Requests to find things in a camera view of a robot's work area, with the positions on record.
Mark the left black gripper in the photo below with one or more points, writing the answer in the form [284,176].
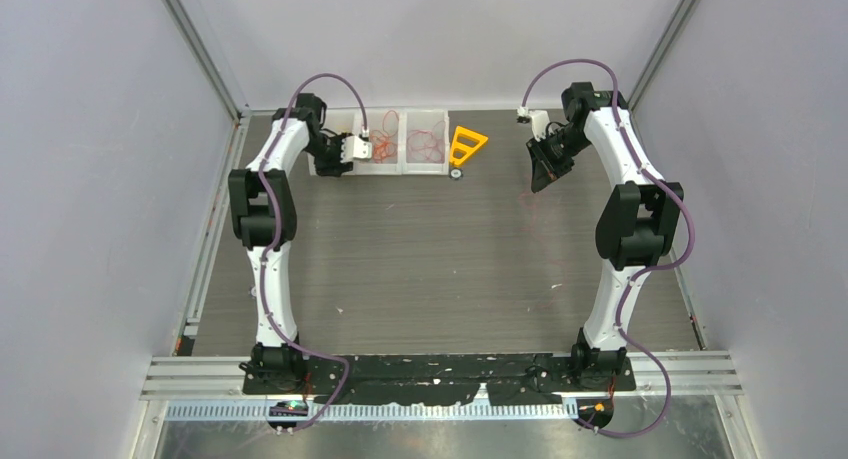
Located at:
[335,167]

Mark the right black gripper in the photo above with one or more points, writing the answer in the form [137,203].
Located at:
[544,170]

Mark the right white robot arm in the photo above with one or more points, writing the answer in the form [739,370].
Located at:
[636,228]

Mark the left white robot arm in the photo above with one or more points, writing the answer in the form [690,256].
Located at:
[264,220]

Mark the white three-compartment bin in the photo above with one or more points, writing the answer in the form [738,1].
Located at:
[407,141]

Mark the small round token near bin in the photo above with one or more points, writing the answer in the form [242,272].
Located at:
[456,174]

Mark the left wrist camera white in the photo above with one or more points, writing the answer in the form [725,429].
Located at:
[355,148]

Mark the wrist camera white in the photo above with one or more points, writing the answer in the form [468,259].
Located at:
[355,148]
[538,121]

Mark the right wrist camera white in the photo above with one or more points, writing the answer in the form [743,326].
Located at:
[538,121]

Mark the yellow triangular plastic frame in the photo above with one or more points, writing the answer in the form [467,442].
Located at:
[464,145]

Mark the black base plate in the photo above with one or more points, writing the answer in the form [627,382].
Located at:
[429,379]

